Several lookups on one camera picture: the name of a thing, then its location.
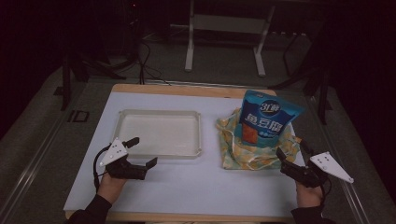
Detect blue snack bag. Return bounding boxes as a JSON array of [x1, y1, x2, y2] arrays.
[[233, 89, 306, 149]]

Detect yellow patterned drawstring cloth bag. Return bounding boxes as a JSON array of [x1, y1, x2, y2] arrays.
[[216, 107, 303, 172]]

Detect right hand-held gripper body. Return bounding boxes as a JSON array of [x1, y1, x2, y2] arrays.
[[279, 150, 355, 189]]

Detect white metal stand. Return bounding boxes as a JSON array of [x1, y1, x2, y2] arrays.
[[184, 0, 276, 78]]

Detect person's left hand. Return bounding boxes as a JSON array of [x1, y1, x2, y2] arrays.
[[96, 172, 128, 205]]

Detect black tripod stand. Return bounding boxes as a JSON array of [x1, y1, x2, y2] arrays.
[[59, 46, 128, 112], [268, 31, 332, 126]]

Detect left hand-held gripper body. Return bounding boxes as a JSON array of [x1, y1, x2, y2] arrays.
[[99, 137, 148, 181]]

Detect black floor cables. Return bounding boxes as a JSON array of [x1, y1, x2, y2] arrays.
[[135, 18, 173, 87]]

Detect white plastic tray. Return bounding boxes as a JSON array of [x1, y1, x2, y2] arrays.
[[112, 108, 203, 161]]

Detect person's right hand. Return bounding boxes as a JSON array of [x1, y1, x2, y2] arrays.
[[295, 181, 325, 209]]

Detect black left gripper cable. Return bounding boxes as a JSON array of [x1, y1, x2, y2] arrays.
[[92, 145, 110, 192]]

